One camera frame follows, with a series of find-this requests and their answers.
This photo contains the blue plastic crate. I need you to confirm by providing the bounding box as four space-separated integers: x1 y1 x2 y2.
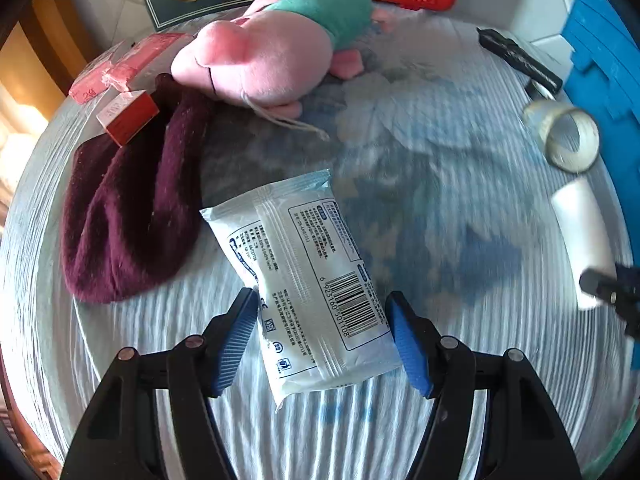
562 0 640 271

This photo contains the clear tape roll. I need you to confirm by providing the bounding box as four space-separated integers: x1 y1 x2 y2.
522 99 600 172

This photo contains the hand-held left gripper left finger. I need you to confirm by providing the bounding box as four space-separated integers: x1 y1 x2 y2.
60 287 261 480

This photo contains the white and red small box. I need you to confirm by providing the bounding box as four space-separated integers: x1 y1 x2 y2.
96 90 160 147

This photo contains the black ribbed tool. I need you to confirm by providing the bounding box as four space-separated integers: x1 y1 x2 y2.
476 26 564 93

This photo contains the maroon knit sock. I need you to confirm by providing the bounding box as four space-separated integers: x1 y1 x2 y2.
61 74 213 305

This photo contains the plain pink packet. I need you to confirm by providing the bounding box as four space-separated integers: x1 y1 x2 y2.
102 32 194 92

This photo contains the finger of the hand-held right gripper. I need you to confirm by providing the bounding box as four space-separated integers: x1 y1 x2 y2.
579 262 640 341

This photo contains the wooden frame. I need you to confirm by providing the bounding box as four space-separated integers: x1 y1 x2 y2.
0 0 101 126

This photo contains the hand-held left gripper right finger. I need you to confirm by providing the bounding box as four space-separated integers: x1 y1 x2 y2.
385 291 583 480

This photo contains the light curtain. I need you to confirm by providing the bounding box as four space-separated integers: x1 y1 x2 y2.
0 80 56 241

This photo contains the white tube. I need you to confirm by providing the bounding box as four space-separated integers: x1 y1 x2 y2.
551 177 617 311

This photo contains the white wet wipes pack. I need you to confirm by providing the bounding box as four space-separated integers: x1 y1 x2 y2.
200 169 403 413

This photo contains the pink packet with white label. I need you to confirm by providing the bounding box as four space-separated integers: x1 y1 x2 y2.
68 55 126 104

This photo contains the pink plush pig teal shirt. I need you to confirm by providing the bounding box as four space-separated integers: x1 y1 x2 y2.
171 0 396 142

